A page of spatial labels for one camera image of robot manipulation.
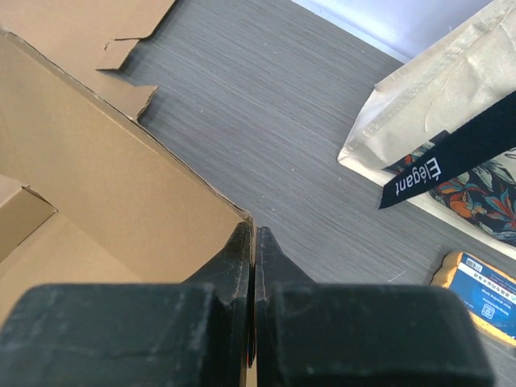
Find beige canvas tote bag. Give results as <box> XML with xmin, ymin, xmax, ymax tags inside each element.
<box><xmin>338</xmin><ymin>1</ymin><xmax>515</xmax><ymax>256</ymax></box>

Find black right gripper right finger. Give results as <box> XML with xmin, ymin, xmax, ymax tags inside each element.
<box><xmin>255</xmin><ymin>227</ymin><xmax>494</xmax><ymax>386</ymax></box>

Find brown cardboard box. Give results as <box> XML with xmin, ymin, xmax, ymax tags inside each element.
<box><xmin>1</xmin><ymin>32</ymin><xmax>252</xmax><ymax>316</ymax></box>

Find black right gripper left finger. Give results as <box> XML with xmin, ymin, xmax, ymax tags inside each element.
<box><xmin>1</xmin><ymin>223</ymin><xmax>253</xmax><ymax>386</ymax></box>

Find spare flat cardboard sheet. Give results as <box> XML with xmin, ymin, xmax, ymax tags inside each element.
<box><xmin>1</xmin><ymin>0</ymin><xmax>174</xmax><ymax>119</ymax></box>

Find orange blue small box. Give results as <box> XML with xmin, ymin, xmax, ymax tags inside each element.
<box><xmin>431</xmin><ymin>252</ymin><xmax>515</xmax><ymax>347</ymax></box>

